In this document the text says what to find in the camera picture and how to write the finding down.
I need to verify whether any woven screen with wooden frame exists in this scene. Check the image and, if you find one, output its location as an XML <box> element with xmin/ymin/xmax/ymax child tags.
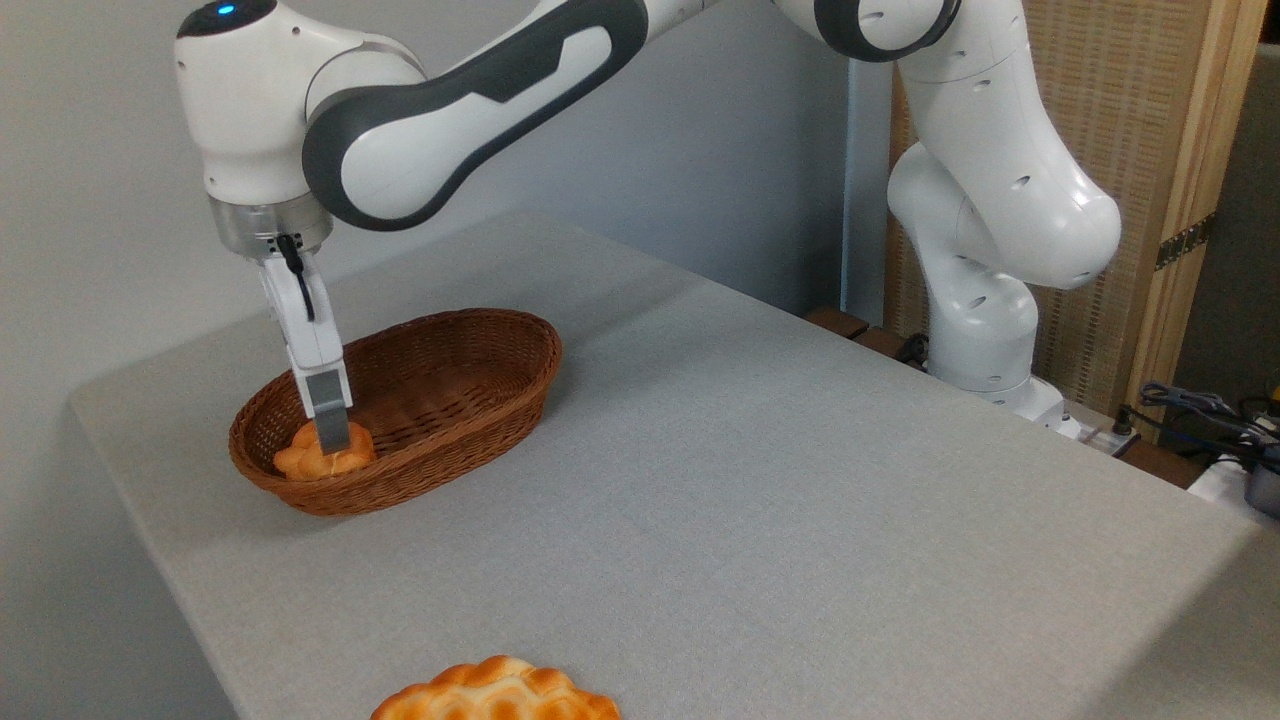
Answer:
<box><xmin>885</xmin><ymin>0</ymin><xmax>1269</xmax><ymax>441</ymax></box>

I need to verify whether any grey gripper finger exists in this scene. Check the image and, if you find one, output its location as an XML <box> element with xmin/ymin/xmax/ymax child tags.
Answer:
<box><xmin>297</xmin><ymin>364</ymin><xmax>354</xmax><ymax>457</ymax></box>

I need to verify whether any small braided bread roll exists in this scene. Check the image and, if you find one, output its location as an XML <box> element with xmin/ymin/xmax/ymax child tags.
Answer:
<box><xmin>273</xmin><ymin>418</ymin><xmax>378</xmax><ymax>482</ymax></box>

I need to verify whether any brass screen hinge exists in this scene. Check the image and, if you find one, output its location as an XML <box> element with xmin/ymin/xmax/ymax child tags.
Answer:
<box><xmin>1155</xmin><ymin>213</ymin><xmax>1218</xmax><ymax>272</ymax></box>

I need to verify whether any large flat golden bread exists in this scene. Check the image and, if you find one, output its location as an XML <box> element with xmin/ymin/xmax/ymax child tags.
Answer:
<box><xmin>370</xmin><ymin>655</ymin><xmax>621</xmax><ymax>720</ymax></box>

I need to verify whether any brown wicker basket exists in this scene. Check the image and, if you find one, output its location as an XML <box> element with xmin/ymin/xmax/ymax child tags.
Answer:
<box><xmin>228</xmin><ymin>308</ymin><xmax>563</xmax><ymax>518</ymax></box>

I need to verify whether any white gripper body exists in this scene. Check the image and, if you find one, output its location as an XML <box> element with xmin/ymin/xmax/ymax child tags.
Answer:
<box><xmin>257</xmin><ymin>249</ymin><xmax>347</xmax><ymax>375</ymax></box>

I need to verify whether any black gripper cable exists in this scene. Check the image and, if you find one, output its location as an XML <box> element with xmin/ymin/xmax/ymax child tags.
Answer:
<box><xmin>277</xmin><ymin>234</ymin><xmax>317</xmax><ymax>323</ymax></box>

